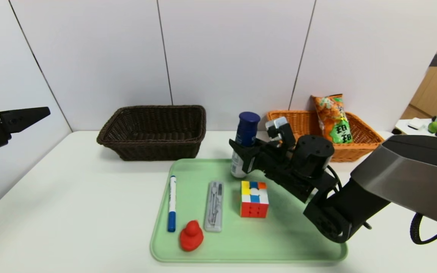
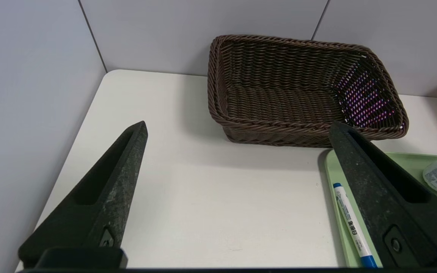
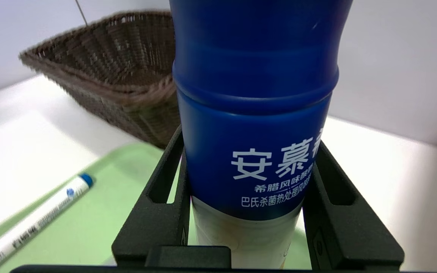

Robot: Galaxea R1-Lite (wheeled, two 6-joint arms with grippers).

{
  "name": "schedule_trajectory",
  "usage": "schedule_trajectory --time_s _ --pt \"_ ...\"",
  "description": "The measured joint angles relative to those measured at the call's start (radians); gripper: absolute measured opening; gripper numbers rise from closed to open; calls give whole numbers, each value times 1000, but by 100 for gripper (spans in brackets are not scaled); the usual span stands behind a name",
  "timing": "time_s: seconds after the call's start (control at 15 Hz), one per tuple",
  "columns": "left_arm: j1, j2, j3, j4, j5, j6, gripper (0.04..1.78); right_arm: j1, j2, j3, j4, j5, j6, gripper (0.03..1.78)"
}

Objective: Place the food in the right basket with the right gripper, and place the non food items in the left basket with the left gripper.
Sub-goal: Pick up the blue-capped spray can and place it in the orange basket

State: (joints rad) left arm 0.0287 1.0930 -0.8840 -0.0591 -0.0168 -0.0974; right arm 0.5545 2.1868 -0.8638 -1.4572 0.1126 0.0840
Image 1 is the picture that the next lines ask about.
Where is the grey clear compass case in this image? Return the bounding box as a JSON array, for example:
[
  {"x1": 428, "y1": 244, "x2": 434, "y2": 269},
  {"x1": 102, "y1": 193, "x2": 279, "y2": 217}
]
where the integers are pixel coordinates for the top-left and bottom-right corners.
[{"x1": 204, "y1": 181, "x2": 224, "y2": 232}]

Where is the white side table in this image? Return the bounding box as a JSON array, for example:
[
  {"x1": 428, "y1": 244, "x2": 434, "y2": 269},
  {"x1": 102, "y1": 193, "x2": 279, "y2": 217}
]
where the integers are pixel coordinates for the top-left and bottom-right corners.
[{"x1": 394, "y1": 118, "x2": 437, "y2": 141}]

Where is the multicolour puzzle cube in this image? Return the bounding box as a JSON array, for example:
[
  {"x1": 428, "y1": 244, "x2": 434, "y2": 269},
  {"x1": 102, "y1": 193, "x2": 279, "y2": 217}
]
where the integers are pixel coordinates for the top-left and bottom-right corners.
[{"x1": 240, "y1": 180, "x2": 269, "y2": 218}]

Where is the blue capped white bottle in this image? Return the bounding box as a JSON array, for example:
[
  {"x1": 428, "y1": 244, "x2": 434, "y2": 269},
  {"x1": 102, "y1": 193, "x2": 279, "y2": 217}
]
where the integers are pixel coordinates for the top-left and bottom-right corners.
[{"x1": 231, "y1": 111, "x2": 261, "y2": 179}]

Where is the red rubber duck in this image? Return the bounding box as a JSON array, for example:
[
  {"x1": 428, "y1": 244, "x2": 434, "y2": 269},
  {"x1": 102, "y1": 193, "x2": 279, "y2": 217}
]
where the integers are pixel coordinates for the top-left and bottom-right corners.
[{"x1": 179, "y1": 219, "x2": 204, "y2": 251}]

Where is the dark brown wicker basket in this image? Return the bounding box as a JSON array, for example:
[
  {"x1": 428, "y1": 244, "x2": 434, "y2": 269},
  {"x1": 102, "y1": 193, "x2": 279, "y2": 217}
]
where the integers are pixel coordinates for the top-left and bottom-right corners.
[{"x1": 96, "y1": 105, "x2": 207, "y2": 162}]

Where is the orange wicker basket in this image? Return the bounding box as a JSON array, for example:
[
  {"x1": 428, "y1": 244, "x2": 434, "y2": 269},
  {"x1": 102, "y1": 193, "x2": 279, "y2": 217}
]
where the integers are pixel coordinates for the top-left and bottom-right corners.
[{"x1": 267, "y1": 110, "x2": 385, "y2": 163}]

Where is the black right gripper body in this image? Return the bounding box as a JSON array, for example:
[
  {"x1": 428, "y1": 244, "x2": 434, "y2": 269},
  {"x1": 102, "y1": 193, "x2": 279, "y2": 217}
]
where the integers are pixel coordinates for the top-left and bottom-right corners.
[{"x1": 241, "y1": 139, "x2": 291, "y2": 180}]

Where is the orange green snack bag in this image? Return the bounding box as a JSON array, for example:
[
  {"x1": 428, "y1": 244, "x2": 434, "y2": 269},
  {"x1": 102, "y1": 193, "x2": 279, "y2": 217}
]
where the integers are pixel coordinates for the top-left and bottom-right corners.
[{"x1": 311, "y1": 94, "x2": 354, "y2": 144}]

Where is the white blue marker pen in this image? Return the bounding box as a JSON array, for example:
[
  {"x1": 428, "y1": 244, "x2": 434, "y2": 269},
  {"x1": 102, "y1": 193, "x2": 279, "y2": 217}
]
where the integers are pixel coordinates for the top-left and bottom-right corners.
[{"x1": 168, "y1": 175, "x2": 177, "y2": 232}]

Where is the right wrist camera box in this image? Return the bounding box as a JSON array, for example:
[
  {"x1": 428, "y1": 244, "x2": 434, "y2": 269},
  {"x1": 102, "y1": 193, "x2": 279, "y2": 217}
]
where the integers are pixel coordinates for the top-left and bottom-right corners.
[{"x1": 265, "y1": 116, "x2": 296, "y2": 151}]

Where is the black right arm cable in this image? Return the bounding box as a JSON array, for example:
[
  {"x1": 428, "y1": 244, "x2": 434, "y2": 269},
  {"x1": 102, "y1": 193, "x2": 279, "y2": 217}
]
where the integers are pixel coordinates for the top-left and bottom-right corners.
[{"x1": 410, "y1": 212, "x2": 437, "y2": 245}]

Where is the light green plastic tray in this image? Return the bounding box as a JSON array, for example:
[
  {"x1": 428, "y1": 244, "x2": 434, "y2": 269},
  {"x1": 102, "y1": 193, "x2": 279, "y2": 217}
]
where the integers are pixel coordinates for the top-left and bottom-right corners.
[{"x1": 150, "y1": 158, "x2": 348, "y2": 263}]

